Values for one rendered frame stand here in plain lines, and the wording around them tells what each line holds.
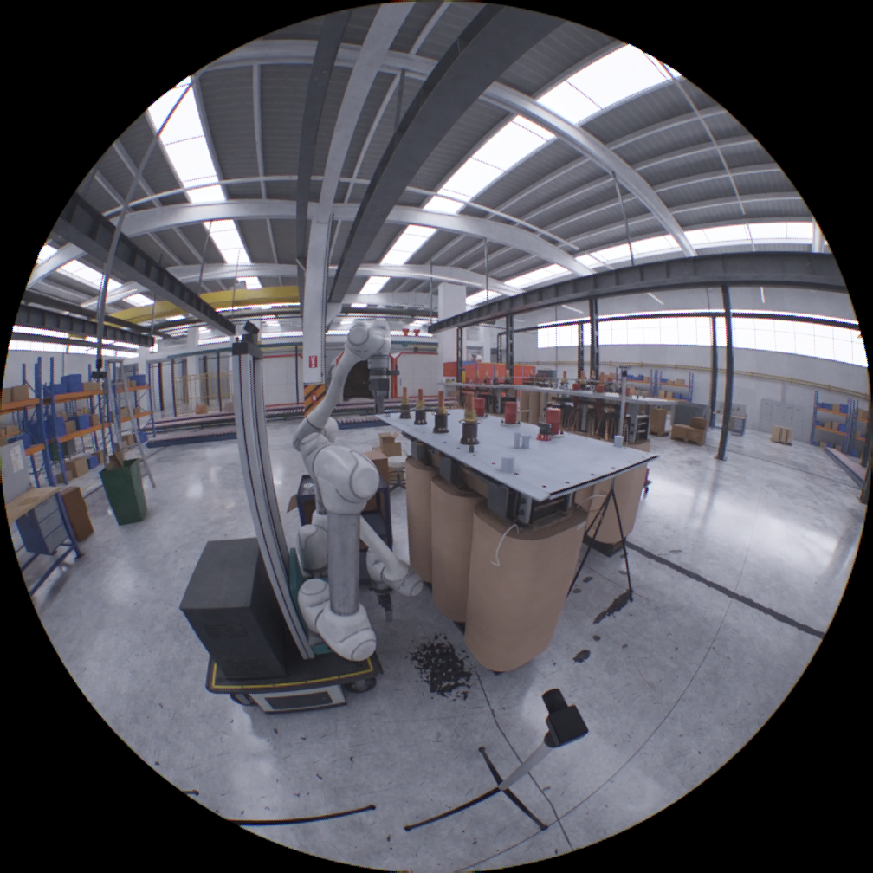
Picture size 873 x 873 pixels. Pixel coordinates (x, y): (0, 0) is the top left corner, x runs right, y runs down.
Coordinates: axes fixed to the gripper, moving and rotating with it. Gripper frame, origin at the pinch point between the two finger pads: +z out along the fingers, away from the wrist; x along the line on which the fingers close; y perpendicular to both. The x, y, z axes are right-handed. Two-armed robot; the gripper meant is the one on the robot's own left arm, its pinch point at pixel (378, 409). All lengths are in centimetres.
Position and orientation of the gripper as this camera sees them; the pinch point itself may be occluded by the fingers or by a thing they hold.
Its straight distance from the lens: 125.2
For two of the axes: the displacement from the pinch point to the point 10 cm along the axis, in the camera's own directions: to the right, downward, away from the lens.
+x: 5.3, 1.7, -8.3
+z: 0.0, 9.8, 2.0
